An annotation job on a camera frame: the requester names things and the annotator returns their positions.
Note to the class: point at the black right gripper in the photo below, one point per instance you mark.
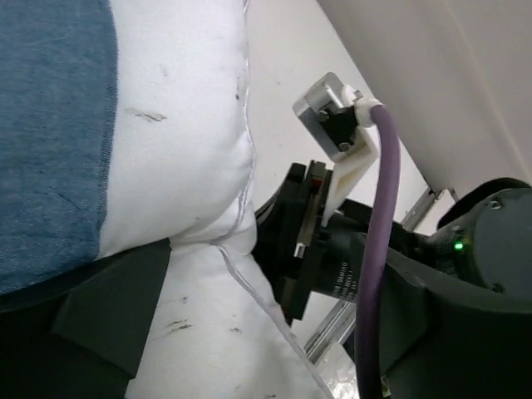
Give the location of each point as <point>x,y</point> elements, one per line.
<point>302,253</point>

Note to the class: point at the blue pillowcase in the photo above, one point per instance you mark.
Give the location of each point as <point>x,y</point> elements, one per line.
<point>58,109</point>

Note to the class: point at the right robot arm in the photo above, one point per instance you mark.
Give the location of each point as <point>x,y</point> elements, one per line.
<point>455,318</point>

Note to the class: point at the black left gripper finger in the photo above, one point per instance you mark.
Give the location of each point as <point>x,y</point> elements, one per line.
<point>82,334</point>

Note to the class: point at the white pillow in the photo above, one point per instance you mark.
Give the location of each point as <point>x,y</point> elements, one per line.
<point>182,169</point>

